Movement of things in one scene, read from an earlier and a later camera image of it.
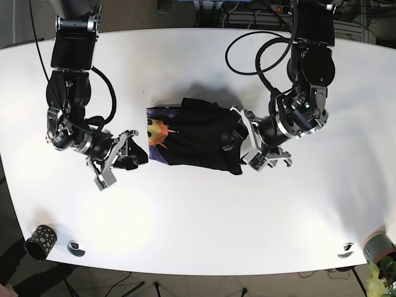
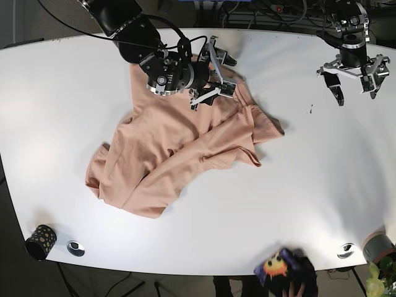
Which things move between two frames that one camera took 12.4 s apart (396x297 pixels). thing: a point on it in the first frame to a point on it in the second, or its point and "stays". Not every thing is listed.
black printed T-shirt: x=200 y=133 to x=273 y=276
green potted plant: x=382 y=280 stays
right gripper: x=258 y=158 to x=371 y=73
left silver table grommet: x=73 y=247 stays
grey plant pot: x=377 y=245 stays
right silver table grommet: x=346 y=250 stays
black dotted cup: x=40 y=244 stays
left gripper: x=106 y=177 to x=217 y=59
